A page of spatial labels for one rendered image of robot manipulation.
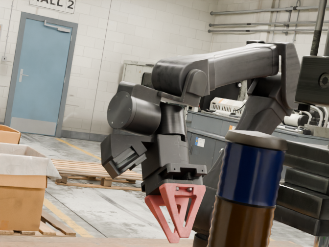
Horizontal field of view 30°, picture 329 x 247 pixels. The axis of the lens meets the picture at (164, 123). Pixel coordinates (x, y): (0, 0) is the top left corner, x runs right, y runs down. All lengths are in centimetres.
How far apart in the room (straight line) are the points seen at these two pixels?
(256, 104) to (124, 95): 31
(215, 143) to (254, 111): 785
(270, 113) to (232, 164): 74
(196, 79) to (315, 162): 34
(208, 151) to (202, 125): 45
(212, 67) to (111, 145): 21
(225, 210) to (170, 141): 54
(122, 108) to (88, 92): 1121
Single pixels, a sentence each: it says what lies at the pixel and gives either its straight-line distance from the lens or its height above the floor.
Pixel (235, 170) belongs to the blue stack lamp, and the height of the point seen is 117.
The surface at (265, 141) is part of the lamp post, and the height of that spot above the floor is 119.
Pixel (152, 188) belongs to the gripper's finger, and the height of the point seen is 107.
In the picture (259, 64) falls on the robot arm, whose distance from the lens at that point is 107.
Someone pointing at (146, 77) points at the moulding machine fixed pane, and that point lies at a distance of 1129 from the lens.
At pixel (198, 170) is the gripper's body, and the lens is 89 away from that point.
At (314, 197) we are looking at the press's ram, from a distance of 59.
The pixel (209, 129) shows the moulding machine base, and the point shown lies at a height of 77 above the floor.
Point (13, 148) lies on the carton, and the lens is 465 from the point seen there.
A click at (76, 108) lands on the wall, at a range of 1204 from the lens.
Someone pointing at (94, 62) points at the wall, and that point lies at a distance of 1211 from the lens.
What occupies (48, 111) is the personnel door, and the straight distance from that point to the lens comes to 1185.
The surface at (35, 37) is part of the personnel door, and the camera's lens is 1171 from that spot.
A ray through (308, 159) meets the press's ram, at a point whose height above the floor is 117.
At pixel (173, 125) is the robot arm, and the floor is 116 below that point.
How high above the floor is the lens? 121
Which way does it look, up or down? 3 degrees down
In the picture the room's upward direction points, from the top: 10 degrees clockwise
